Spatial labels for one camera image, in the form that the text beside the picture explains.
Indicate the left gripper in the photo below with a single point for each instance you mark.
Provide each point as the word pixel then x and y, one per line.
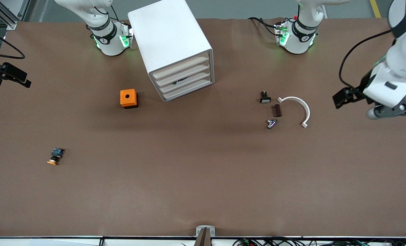
pixel 364 84

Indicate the orange push button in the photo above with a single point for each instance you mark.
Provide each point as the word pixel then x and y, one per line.
pixel 57 153

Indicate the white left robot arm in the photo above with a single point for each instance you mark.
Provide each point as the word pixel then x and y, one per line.
pixel 300 37

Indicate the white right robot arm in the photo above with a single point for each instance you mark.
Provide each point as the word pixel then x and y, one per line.
pixel 109 42

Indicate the white curved plastic clip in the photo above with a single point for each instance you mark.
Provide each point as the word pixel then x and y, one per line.
pixel 293 98

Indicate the brown terminal block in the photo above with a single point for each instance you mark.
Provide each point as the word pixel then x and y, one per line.
pixel 276 110

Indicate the silver metal fitting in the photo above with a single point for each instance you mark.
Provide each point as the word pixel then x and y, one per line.
pixel 271 123

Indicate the orange box with hole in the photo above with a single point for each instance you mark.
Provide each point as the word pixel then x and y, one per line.
pixel 127 97

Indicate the small dark green part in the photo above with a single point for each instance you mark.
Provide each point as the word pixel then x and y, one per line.
pixel 180 81

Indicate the aluminium frame profile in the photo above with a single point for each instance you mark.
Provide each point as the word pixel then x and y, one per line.
pixel 11 24

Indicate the black white push switch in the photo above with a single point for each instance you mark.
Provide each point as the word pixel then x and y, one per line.
pixel 265 99

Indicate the grey metal bracket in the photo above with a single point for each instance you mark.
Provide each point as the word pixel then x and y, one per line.
pixel 199 229

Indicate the brown post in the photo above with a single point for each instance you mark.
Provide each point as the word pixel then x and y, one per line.
pixel 204 239

